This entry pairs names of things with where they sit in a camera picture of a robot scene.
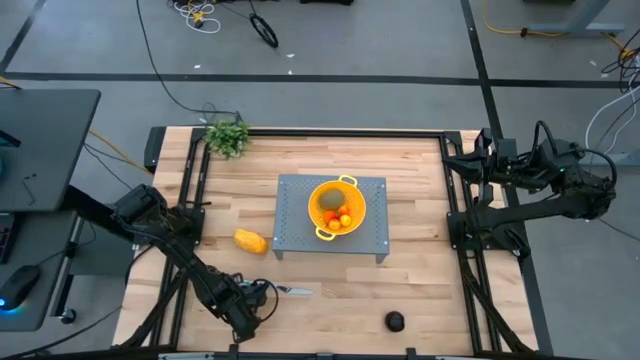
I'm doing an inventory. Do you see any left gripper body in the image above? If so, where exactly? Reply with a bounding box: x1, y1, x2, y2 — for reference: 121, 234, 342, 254
227, 299, 264, 344

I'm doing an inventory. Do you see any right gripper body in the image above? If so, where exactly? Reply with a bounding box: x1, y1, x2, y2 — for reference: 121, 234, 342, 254
474, 128, 522, 211

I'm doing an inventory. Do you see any yellow plastic colander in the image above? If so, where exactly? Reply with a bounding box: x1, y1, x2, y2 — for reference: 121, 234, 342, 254
307, 174, 368, 242

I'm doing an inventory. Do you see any green brown kiwi fruit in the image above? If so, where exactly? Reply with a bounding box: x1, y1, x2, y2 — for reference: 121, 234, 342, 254
318, 188, 347, 212

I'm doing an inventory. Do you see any black avocado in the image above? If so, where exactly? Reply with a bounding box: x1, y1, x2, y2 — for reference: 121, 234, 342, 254
384, 310, 406, 334

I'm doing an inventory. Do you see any large yellow orange mango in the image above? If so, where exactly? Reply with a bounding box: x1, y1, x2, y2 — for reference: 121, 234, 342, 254
233, 228, 269, 256

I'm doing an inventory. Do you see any grey perforated metal shelf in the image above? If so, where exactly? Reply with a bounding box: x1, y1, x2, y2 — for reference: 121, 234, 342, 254
272, 173, 391, 265

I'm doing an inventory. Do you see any grey metal stand base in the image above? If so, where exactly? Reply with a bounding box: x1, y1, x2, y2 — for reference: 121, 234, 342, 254
523, 0, 626, 38
579, 149, 640, 168

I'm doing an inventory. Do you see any potted green plant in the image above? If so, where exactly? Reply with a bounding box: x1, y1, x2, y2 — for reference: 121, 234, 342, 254
201, 119, 252, 161

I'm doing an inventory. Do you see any grey desk surface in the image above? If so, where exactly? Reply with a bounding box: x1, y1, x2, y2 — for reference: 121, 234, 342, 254
0, 209, 84, 334

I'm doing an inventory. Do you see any black computer mouse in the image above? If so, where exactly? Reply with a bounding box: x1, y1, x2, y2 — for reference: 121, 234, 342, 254
0, 264, 42, 312

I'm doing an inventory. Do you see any black keyboard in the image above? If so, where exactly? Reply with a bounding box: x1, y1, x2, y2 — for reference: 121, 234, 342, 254
0, 213, 20, 265

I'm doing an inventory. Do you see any black desk top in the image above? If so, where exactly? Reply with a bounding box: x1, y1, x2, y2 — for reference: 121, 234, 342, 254
0, 88, 102, 214

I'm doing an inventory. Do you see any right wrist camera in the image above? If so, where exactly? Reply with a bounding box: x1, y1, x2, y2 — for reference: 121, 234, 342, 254
494, 138, 521, 171

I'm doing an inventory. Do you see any yellow floor cable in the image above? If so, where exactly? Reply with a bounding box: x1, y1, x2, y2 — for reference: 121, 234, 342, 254
481, 0, 636, 57

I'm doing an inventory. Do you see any white floor cable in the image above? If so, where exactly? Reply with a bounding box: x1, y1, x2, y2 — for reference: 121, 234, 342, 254
583, 82, 640, 156

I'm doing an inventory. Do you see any black aluminium table frame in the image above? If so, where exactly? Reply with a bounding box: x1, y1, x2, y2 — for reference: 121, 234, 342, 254
113, 125, 556, 360

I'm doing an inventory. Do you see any long black floor cable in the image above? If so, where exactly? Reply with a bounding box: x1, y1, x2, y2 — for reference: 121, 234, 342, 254
0, 303, 125, 360

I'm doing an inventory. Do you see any black floor cable bundle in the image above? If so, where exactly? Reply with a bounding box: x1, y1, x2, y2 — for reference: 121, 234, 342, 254
584, 42, 640, 244

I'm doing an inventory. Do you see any yellow cable by desk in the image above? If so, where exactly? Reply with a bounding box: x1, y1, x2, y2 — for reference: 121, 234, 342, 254
0, 74, 152, 175

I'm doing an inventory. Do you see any black ring on floor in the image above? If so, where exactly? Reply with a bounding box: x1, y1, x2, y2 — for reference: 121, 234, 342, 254
248, 12, 280, 50

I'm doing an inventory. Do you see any thin black floor cable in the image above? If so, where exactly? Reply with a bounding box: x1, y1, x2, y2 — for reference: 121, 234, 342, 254
134, 0, 240, 117

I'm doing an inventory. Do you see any white coiled cable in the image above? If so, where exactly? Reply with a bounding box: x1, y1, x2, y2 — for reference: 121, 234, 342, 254
169, 0, 222, 35

